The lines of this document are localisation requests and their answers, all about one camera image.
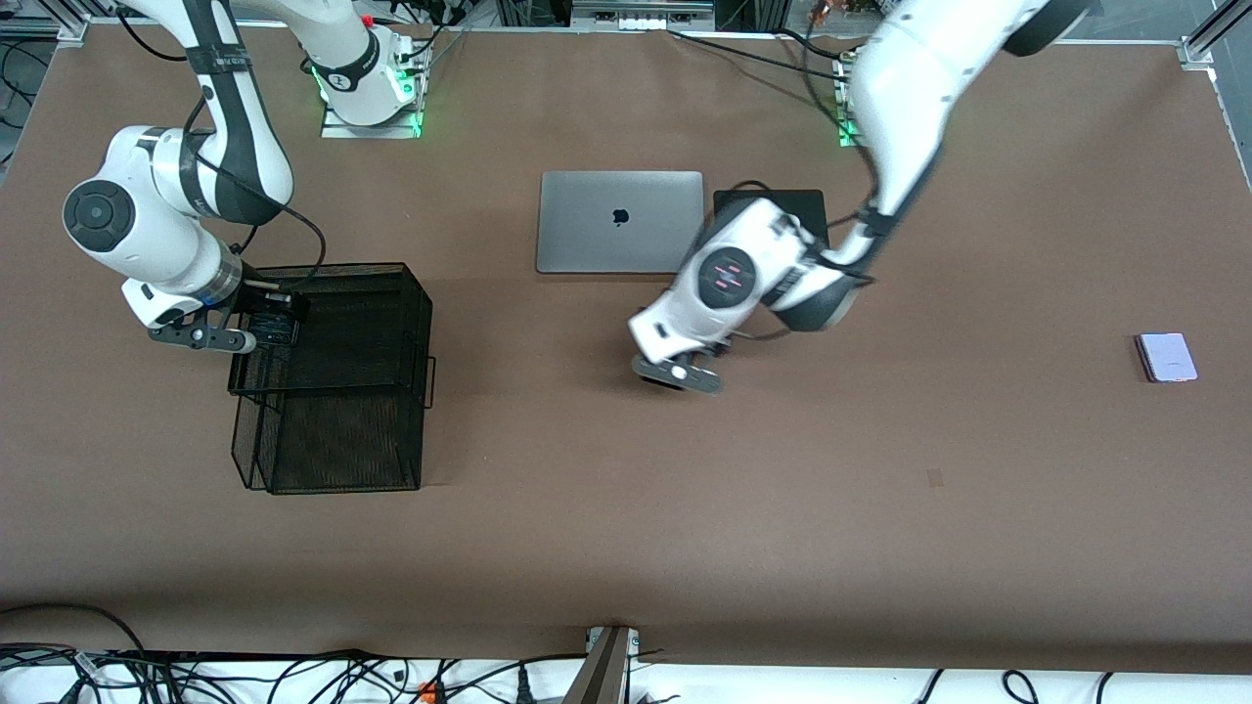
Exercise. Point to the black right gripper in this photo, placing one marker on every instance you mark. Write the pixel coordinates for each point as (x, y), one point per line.
(262, 305)

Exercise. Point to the black flip phone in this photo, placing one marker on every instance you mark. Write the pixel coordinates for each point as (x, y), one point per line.
(272, 330)

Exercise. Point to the lavender flip phone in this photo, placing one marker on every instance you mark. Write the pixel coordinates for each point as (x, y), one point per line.
(1169, 357)

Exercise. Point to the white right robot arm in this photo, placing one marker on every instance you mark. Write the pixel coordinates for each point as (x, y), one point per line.
(147, 244)

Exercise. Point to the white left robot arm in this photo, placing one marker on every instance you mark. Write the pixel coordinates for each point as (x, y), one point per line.
(910, 88)

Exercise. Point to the black mesh desk organizer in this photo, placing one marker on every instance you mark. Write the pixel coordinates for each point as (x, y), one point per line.
(342, 450)

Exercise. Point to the silver closed laptop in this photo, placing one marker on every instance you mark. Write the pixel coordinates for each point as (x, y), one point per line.
(616, 244)

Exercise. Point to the white power strip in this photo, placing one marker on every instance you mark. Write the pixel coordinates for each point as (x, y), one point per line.
(636, 20)

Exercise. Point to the black mouse pad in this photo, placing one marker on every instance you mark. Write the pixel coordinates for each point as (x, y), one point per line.
(808, 202)

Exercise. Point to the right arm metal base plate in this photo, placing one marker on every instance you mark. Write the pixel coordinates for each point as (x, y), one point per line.
(337, 132)

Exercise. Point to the aluminium frame corner profile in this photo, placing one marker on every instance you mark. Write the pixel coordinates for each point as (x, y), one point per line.
(73, 29)
(1208, 39)

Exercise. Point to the aluminium post bracket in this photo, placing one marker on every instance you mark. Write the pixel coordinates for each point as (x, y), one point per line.
(602, 675)

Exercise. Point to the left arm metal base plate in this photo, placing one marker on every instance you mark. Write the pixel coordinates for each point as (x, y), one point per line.
(847, 137)

